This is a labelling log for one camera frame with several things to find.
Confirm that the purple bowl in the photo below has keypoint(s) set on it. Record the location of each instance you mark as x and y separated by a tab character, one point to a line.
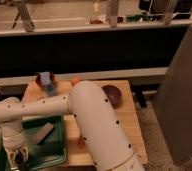
113	94

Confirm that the wooden table board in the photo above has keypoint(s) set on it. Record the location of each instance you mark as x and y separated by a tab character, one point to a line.
79	158

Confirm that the orange carrot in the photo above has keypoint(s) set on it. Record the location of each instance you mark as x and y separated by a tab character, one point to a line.
81	142

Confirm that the green plastic tray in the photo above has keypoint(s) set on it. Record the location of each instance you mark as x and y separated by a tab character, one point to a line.
52	150

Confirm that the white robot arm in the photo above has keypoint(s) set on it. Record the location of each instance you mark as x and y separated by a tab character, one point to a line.
104	136

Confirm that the grey rectangular block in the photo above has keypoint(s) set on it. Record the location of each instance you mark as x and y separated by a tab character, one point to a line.
42	133

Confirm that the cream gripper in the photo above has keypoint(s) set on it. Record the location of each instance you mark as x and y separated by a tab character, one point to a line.
16	150

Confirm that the orange fruit on cup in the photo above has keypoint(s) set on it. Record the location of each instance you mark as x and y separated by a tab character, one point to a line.
74	81

